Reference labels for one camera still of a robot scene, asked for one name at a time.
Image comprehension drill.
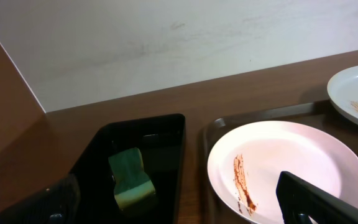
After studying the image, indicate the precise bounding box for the pink plate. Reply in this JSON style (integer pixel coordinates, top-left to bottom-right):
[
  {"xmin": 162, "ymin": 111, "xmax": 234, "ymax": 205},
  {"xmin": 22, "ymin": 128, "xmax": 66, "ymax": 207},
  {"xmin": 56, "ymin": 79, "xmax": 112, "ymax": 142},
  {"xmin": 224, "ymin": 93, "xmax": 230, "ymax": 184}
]
[{"xmin": 207, "ymin": 121, "xmax": 358, "ymax": 223}]

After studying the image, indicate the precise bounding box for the large brown tray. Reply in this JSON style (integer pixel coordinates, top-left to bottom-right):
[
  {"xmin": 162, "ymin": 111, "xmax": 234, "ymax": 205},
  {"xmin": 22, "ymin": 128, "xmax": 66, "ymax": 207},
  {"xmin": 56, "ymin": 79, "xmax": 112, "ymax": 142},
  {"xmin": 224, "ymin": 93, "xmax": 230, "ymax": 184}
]
[{"xmin": 199, "ymin": 100, "xmax": 358, "ymax": 223}]

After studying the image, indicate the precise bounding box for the small black tray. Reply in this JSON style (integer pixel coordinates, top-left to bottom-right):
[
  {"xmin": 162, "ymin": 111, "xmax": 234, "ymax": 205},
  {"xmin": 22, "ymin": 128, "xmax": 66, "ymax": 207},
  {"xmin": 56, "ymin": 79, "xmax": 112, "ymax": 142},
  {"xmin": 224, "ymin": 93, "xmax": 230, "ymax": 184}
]
[{"xmin": 70, "ymin": 114, "xmax": 185, "ymax": 223}]

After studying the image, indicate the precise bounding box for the green and yellow sponge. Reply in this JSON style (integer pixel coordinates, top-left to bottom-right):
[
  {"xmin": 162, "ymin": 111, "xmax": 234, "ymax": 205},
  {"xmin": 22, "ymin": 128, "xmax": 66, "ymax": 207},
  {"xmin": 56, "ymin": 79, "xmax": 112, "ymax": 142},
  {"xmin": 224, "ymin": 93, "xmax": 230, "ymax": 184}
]
[{"xmin": 108, "ymin": 147, "xmax": 156, "ymax": 210}]

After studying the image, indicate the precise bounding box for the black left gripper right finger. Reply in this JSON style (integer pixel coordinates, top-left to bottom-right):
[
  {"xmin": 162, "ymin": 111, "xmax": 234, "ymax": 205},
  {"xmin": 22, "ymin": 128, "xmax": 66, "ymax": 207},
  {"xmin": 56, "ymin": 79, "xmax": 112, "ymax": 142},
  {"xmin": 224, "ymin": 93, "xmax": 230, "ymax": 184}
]
[{"xmin": 276, "ymin": 171, "xmax": 358, "ymax": 224}]

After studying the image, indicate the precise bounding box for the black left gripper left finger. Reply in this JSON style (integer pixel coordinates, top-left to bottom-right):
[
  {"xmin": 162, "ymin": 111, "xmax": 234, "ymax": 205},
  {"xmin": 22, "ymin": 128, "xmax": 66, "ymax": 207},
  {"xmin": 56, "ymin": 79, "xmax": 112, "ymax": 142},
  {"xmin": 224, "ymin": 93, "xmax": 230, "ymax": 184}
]
[{"xmin": 0, "ymin": 174, "xmax": 80, "ymax": 224}]

